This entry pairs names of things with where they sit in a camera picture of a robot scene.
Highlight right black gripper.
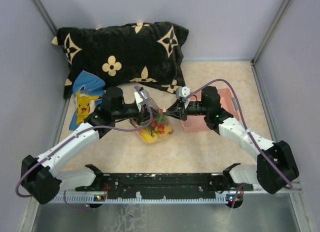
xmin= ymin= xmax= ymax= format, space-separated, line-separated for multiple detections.
xmin=163 ymin=98 xmax=210 ymax=121

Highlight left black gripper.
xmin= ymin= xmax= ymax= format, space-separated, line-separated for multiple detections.
xmin=113 ymin=103 xmax=160 ymax=126

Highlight red strawberries with leaves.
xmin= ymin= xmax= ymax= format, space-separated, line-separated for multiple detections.
xmin=151 ymin=114 xmax=166 ymax=134

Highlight pink plastic basket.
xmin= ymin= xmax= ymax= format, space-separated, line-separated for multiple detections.
xmin=181 ymin=88 xmax=242 ymax=133

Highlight yellow lemon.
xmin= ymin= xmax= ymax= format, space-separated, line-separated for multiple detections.
xmin=140 ymin=130 xmax=158 ymax=144

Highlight clear orange zip top bag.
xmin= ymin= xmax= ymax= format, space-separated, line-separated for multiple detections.
xmin=136 ymin=99 xmax=173 ymax=144

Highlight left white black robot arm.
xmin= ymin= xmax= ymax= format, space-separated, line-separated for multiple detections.
xmin=15 ymin=86 xmax=153 ymax=205

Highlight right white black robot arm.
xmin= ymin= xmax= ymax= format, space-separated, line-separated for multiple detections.
xmin=174 ymin=86 xmax=299 ymax=194

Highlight blue Pikachu cloth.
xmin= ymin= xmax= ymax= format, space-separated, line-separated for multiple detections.
xmin=69 ymin=70 xmax=106 ymax=131

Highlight black floral plush pillow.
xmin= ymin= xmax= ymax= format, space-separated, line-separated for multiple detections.
xmin=51 ymin=21 xmax=189 ymax=99

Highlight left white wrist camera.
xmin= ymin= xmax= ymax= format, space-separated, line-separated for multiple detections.
xmin=134 ymin=89 xmax=150 ymax=111

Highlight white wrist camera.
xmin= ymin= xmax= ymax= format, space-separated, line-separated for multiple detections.
xmin=175 ymin=86 xmax=190 ymax=102
xmin=134 ymin=89 xmax=150 ymax=111

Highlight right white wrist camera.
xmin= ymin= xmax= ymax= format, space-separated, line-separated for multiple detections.
xmin=175 ymin=86 xmax=190 ymax=102

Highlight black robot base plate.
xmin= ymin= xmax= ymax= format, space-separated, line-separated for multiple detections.
xmin=75 ymin=173 xmax=240 ymax=200

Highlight aluminium frame rail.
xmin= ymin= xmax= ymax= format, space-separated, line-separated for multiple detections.
xmin=49 ymin=172 xmax=301 ymax=205

